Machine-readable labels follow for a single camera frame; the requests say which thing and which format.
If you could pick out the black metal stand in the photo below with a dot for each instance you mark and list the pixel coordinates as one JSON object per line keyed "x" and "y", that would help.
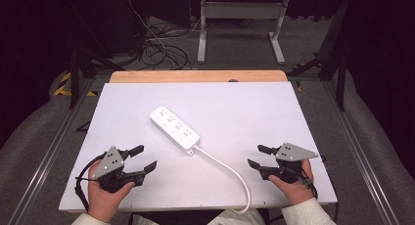
{"x": 337, "y": 58}
{"x": 74, "y": 78}

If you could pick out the person's white clothing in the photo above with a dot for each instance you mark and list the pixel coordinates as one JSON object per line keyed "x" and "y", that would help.
{"x": 228, "y": 220}

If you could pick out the aluminium floor rail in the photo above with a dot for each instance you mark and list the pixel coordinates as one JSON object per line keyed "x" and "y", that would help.
{"x": 49, "y": 153}
{"x": 359, "y": 153}

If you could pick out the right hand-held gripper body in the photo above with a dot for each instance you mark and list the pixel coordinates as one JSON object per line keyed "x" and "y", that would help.
{"x": 292, "y": 153}

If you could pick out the person's left hand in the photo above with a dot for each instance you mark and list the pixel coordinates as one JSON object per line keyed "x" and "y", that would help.
{"x": 101, "y": 200}

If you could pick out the white metal desk frame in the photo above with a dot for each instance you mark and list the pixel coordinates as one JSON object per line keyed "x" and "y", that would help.
{"x": 241, "y": 9}

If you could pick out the wooden table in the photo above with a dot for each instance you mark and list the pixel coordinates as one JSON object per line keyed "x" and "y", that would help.
{"x": 195, "y": 76}

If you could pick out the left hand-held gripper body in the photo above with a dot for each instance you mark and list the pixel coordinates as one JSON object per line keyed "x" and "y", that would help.
{"x": 108, "y": 163}

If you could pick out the white power strip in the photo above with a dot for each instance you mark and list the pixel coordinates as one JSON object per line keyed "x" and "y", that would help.
{"x": 174, "y": 130}

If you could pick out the yellow black hazard tape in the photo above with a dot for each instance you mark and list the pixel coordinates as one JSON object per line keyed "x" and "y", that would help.
{"x": 65, "y": 87}

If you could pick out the person's right hand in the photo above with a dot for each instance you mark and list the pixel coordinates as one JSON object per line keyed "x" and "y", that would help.
{"x": 295, "y": 191}

